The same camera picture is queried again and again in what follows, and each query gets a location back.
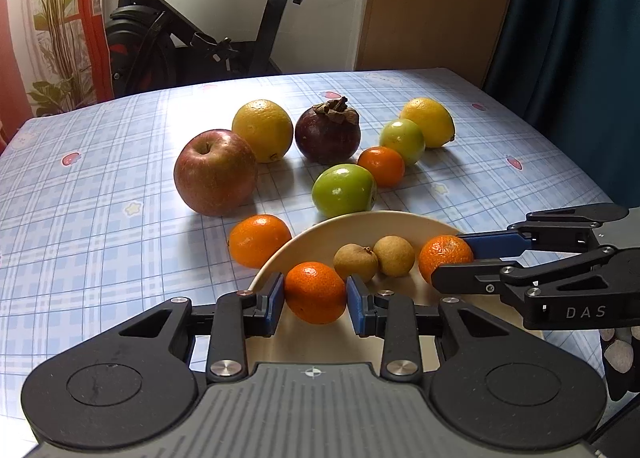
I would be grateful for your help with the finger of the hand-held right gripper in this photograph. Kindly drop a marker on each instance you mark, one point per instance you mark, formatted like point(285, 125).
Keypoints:
point(495, 243)
point(470, 278)

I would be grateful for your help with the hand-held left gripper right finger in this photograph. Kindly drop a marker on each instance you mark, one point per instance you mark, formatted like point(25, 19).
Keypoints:
point(356, 305)

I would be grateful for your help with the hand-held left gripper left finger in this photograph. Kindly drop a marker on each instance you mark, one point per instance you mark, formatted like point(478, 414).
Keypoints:
point(276, 305)

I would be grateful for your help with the small orange tangerine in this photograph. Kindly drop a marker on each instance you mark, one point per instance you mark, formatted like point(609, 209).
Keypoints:
point(257, 240)
point(442, 255)
point(316, 293)
point(381, 166)

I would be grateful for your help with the beige round plate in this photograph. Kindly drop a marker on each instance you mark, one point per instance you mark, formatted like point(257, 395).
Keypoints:
point(320, 243)

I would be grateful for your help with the large green jujube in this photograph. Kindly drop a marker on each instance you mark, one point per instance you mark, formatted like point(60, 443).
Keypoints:
point(344, 190)

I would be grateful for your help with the small green jujube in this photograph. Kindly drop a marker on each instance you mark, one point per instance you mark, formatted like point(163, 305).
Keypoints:
point(402, 140)

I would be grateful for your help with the yellow lemon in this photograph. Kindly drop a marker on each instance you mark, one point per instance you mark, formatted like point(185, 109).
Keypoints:
point(430, 120)

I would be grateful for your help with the person's right hand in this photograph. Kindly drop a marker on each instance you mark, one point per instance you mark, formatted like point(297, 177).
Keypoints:
point(620, 363)

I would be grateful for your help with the brown longan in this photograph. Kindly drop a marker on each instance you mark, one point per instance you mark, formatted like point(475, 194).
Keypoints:
point(354, 263)
point(395, 255)

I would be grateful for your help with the red apple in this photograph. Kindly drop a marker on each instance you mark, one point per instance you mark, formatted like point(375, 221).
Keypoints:
point(215, 172)

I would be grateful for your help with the dark purple mangosteen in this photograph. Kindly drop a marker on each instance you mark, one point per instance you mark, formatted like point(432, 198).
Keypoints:
point(327, 135)

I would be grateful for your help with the large yellow orange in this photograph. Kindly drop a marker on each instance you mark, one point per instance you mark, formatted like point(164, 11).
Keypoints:
point(262, 130)

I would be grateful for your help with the dark teal curtain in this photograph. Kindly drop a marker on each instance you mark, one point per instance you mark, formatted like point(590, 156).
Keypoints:
point(575, 62)

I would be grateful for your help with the blue plaid tablecloth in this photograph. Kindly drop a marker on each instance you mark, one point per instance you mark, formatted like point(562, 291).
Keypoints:
point(100, 218)

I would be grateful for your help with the brown wooden door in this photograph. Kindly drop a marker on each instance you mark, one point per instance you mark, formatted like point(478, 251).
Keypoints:
point(430, 7)

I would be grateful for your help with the black exercise bike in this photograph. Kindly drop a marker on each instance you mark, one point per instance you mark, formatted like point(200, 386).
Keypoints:
point(145, 37)

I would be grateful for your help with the red curtain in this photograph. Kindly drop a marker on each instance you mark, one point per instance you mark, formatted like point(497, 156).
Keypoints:
point(92, 12)

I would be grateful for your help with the green leafy plant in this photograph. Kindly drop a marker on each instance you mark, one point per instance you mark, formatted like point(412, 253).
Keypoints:
point(55, 32)

